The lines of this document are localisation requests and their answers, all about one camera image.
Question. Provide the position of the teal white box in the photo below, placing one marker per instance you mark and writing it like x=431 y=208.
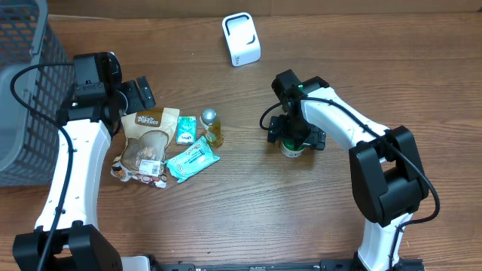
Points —
x=193 y=160

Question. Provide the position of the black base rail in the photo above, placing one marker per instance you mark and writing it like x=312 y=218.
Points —
x=263 y=267

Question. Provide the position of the teal tissue packet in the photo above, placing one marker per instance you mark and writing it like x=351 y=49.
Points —
x=186 y=130

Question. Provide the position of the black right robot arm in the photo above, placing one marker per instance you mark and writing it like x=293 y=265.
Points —
x=387 y=177

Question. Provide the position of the white barcode scanner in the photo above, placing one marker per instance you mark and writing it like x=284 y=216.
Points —
x=242 y=39

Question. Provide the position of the green lid jar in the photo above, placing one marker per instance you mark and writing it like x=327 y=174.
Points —
x=289 y=150

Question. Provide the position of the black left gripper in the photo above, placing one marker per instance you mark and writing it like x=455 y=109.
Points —
x=136 y=94

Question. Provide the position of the white packet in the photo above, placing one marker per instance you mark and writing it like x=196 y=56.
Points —
x=148 y=134

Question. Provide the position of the yellow oil bottle silver cap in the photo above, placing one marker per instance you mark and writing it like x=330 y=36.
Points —
x=212 y=127

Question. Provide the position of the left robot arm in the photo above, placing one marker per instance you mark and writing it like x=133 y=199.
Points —
x=66 y=235

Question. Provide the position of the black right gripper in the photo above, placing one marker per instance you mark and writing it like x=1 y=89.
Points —
x=282 y=130

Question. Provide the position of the grey plastic mesh basket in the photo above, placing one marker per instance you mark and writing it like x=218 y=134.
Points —
x=35 y=69

